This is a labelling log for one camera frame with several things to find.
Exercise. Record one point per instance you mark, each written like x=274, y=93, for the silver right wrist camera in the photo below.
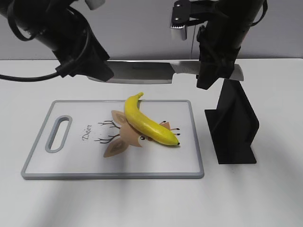
x=187, y=13

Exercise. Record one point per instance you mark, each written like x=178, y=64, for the black knife stand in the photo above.
x=233, y=125

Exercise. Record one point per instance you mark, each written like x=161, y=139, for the white grey-rimmed cutting board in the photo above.
x=91, y=139

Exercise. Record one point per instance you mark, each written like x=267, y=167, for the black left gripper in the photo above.
x=79, y=53

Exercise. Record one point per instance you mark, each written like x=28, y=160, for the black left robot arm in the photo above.
x=36, y=19

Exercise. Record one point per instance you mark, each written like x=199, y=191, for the yellow plastic banana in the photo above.
x=145, y=125

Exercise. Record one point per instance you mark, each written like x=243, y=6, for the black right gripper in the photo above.
x=219, y=43

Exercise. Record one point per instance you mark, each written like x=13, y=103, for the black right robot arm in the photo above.
x=248, y=7

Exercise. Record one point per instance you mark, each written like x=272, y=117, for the white-handled kitchen knife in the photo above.
x=139, y=72

